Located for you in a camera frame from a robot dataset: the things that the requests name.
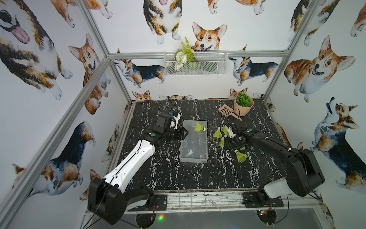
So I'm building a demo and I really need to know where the green shuttlecock five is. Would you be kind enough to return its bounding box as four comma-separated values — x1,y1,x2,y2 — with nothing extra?
234,149,247,163

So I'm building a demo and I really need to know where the green shuttlecock four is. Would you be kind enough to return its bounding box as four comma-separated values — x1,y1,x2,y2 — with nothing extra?
219,138,225,148

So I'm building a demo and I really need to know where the green shuttlecock three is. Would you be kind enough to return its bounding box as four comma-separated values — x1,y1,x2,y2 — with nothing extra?
220,127,229,135

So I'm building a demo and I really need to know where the green shuttlecock two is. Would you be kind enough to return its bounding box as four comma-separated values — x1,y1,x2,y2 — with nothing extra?
213,129,225,139

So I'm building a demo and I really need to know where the clear plastic storage box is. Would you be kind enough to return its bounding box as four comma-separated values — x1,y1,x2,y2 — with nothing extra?
179,120,208,163

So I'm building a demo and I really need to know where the green shuttlecock one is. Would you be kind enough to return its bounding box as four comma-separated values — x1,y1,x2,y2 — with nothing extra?
194,123,206,131

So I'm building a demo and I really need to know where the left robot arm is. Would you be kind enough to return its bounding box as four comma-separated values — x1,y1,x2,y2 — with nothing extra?
87,127,189,225

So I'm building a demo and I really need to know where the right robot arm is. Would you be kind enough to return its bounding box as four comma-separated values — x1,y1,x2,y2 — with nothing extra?
225,123,325,207

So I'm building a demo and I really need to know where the pink slotted scoop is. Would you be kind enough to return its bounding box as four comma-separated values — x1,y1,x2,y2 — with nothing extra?
218,104,242,121

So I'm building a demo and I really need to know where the pink pot with succulent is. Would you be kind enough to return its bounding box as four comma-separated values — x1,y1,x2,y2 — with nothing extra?
234,93,254,117

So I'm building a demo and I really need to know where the green fern plant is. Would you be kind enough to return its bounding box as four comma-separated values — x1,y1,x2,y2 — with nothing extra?
174,37,195,71

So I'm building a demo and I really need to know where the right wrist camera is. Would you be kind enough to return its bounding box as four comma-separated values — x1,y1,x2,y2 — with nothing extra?
225,126,236,138

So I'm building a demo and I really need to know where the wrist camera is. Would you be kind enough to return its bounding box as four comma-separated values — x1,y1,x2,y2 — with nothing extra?
156,112,181,129
225,126,236,138

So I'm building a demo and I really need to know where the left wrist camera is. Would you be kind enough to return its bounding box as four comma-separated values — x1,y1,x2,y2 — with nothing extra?
156,112,181,129

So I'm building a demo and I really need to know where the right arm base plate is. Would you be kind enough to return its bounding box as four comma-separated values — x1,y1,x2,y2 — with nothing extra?
242,191,284,208

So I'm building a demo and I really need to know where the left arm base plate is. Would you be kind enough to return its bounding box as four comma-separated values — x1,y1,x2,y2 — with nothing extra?
126,194,168,212

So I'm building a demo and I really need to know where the aluminium front rail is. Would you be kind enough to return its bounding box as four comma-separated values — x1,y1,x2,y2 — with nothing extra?
125,189,326,214

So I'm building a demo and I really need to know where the white wire wall basket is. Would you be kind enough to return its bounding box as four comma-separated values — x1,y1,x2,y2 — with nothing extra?
164,51,228,76

